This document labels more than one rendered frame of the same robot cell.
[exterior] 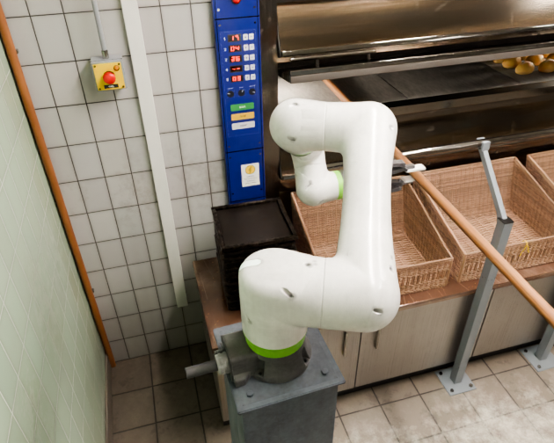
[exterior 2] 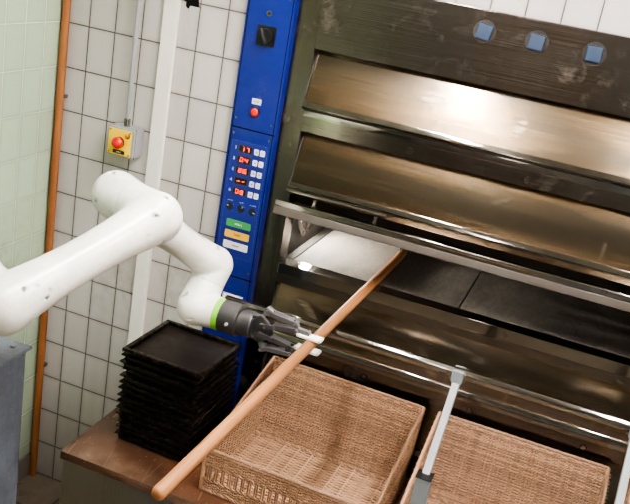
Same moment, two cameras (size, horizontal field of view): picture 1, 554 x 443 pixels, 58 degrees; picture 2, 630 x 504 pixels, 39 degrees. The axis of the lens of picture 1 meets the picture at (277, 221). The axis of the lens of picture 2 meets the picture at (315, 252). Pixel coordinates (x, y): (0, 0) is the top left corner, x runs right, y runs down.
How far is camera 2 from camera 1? 1.65 m
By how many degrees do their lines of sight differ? 32
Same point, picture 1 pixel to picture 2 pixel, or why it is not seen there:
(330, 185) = (203, 306)
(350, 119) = (132, 197)
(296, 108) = (109, 175)
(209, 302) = (110, 420)
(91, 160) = (89, 219)
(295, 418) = not seen: outside the picture
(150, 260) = (108, 361)
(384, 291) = not seen: outside the picture
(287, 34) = (304, 166)
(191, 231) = not seen: hidden behind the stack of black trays
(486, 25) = (560, 247)
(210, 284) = not seen: hidden behind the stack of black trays
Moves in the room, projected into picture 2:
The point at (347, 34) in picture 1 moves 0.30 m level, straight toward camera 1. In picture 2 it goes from (371, 191) to (305, 200)
